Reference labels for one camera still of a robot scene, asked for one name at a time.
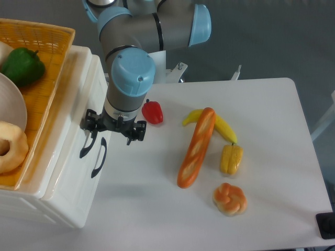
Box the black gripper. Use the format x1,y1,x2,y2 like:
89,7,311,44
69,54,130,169
80,108,147,149

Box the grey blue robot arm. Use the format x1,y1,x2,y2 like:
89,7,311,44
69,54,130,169
81,1,211,142

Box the white plastic drawer cabinet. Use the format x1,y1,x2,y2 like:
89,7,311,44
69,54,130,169
1,46,94,225

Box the red bell pepper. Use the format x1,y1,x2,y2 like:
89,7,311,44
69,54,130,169
141,99,163,124

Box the orange baguette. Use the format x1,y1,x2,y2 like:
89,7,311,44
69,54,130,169
177,107,216,189

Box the beige bagel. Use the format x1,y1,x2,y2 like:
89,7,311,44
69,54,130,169
1,121,29,174

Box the white plate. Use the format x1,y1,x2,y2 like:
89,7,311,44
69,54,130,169
0,74,27,131

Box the yellow banana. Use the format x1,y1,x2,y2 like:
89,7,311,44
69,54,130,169
182,109,238,144

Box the yellow woven basket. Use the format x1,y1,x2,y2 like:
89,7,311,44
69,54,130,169
1,18,75,190

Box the green bell pepper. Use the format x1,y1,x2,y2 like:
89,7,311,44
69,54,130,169
1,47,46,87

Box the yellow bell pepper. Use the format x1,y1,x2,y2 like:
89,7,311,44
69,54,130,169
220,144,243,175

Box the braided bread roll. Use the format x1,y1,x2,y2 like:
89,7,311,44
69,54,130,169
213,182,248,216

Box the white object in basket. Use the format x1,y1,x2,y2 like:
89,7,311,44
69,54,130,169
0,42,14,67

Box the black device at edge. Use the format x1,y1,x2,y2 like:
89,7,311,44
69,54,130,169
316,212,334,239

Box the white frame at right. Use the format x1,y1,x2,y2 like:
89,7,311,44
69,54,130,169
310,92,334,141

